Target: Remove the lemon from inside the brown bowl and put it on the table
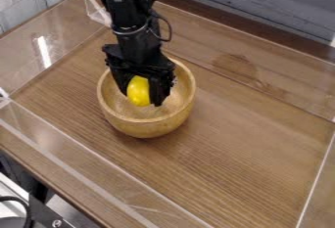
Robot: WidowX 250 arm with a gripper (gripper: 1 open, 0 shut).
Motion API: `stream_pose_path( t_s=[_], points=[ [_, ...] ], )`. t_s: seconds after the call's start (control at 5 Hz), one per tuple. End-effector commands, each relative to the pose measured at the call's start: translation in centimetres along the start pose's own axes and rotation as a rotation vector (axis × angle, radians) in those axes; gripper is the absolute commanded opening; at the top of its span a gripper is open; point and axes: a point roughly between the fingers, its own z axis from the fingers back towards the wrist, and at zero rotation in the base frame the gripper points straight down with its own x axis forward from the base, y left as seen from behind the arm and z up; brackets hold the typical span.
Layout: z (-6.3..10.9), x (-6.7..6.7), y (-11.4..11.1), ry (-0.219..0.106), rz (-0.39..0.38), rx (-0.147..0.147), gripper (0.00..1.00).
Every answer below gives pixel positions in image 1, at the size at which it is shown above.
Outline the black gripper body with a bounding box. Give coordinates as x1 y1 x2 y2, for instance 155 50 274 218
102 25 175 78

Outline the clear acrylic corner bracket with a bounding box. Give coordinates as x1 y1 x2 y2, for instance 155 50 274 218
85 0 111 27

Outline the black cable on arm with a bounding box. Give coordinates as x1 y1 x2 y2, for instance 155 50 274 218
149 9 174 43

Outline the clear acrylic enclosure wall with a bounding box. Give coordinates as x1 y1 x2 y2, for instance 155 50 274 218
0 0 335 228

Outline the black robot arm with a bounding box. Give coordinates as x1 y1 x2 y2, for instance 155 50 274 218
101 0 175 107

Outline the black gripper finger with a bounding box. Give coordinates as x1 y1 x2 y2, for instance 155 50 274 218
110 66 137 95
150 75 175 107

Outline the yellow lemon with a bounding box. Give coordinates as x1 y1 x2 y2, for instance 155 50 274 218
127 75 151 107

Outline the brown wooden bowl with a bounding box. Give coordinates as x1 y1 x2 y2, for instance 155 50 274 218
98 59 197 138

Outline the black cable under table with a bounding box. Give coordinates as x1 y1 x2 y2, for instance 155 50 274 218
0 195 35 228

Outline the black table frame mount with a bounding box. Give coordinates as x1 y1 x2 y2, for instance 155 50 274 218
30 196 76 228

